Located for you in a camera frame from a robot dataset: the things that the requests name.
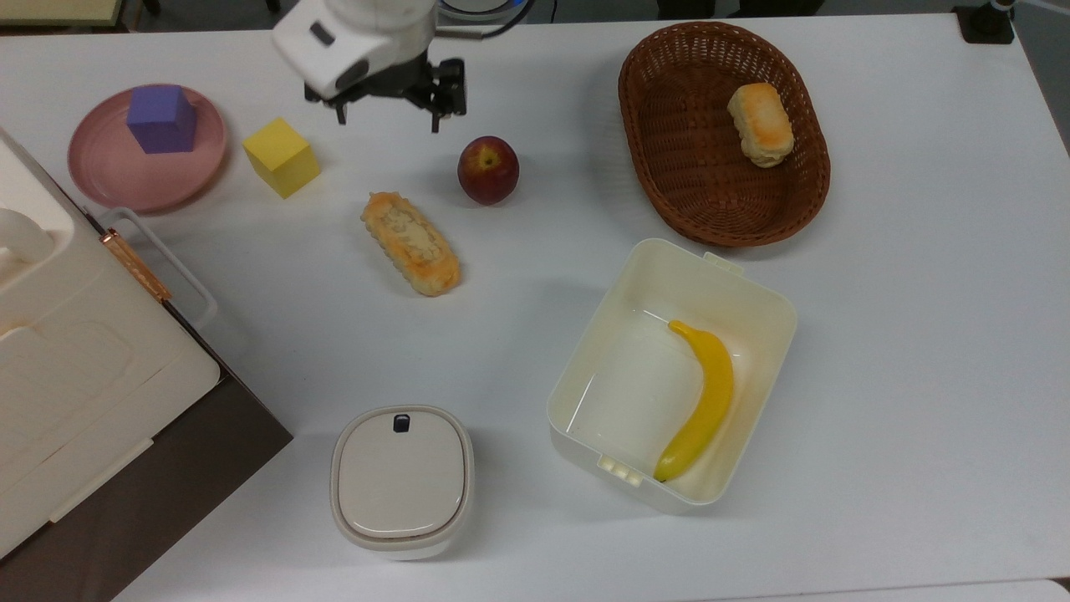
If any brown wicker basket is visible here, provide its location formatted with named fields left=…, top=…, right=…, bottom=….
left=618, top=22, right=832, bottom=248

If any large cream plastic cabinet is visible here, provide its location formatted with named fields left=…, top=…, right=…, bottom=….
left=0, top=125, right=222, bottom=559

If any pink plate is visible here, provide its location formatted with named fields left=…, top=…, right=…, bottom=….
left=67, top=85, right=228, bottom=214

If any purple cube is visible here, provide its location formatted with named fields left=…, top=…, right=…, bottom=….
left=126, top=84, right=198, bottom=155

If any long toasted bread loaf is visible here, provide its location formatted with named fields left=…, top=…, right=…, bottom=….
left=360, top=191, right=462, bottom=298

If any small beige lidded trash can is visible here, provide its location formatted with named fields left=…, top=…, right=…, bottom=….
left=329, top=405, right=476, bottom=561

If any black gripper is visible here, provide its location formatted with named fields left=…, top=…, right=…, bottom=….
left=303, top=57, right=469, bottom=135

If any red apple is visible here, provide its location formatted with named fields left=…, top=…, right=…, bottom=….
left=456, top=135, right=521, bottom=207

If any black stand base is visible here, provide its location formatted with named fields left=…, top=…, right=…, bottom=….
left=953, top=0, right=1017, bottom=45

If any yellow toy banana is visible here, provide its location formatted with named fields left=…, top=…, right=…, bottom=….
left=653, top=319, right=736, bottom=483

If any white open plastic bin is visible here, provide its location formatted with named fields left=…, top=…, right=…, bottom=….
left=547, top=238, right=797, bottom=515

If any yellow cube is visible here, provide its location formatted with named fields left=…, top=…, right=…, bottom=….
left=242, top=116, right=322, bottom=200

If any short toasted bread roll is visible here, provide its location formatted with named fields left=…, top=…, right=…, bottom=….
left=726, top=82, right=796, bottom=169

